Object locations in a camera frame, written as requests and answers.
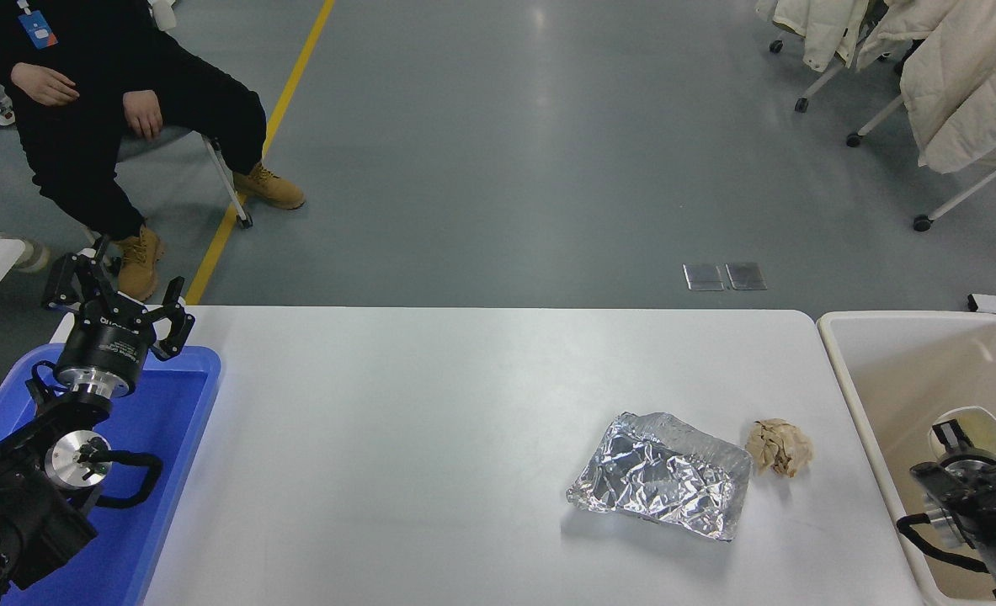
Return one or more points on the person's left hand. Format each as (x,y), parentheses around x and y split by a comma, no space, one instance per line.
(144,114)

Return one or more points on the silver floor plate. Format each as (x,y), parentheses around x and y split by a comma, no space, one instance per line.
(746,276)
(703,277)

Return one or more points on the silver foil tray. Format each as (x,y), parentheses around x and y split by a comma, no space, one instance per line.
(657,480)

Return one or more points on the person's pale shoe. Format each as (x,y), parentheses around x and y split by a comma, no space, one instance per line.
(30,252)

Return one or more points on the white paper cup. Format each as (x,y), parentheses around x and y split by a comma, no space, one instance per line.
(984,425)

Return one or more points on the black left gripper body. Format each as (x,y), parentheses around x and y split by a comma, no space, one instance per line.
(102,347)

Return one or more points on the blue plastic tray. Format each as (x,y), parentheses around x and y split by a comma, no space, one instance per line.
(169,438)

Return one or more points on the grey chair with castors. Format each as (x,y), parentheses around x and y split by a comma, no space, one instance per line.
(226,181)

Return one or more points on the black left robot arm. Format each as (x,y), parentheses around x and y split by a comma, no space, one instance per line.
(9,513)

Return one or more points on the person's right hand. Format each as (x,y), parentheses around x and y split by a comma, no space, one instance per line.
(43,86)

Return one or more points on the tan paper ball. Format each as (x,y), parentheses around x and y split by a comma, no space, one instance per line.
(780,446)

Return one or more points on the person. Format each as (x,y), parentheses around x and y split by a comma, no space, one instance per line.
(85,143)

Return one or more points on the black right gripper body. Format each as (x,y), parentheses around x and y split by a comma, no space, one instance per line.
(969,460)

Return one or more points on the large cream coat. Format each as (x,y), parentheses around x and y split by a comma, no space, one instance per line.
(969,101)

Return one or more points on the large pale plastic bin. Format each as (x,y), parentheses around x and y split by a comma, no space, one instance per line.
(885,370)

